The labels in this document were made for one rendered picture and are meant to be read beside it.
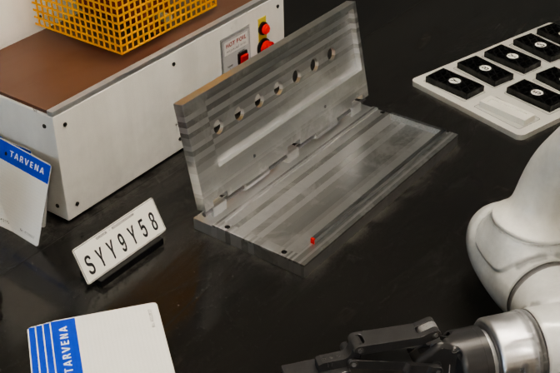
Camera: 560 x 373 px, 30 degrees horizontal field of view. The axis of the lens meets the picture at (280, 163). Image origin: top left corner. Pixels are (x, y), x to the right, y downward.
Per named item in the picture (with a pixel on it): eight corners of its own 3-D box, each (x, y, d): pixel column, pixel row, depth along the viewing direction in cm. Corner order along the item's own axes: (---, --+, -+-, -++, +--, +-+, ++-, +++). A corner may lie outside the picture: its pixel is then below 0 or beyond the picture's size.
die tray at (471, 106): (520, 141, 178) (520, 136, 177) (409, 84, 196) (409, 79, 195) (662, 72, 198) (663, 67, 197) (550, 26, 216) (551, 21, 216)
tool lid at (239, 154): (182, 105, 147) (172, 103, 148) (207, 221, 155) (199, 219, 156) (355, 1, 176) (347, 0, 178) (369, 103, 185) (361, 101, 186)
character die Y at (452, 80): (466, 100, 188) (467, 94, 188) (425, 82, 194) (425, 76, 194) (483, 91, 191) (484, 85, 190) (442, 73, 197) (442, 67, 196)
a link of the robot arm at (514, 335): (543, 404, 119) (495, 415, 117) (508, 350, 126) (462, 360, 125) (552, 343, 114) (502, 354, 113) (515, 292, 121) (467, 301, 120)
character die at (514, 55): (523, 74, 196) (524, 68, 195) (483, 57, 203) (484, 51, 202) (540, 66, 199) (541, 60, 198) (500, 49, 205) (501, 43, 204)
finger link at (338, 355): (363, 363, 113) (363, 342, 111) (318, 373, 112) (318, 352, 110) (358, 354, 114) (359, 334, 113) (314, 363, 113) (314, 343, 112)
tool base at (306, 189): (304, 278, 147) (304, 257, 146) (193, 228, 158) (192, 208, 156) (457, 146, 177) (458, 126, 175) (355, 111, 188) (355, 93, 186)
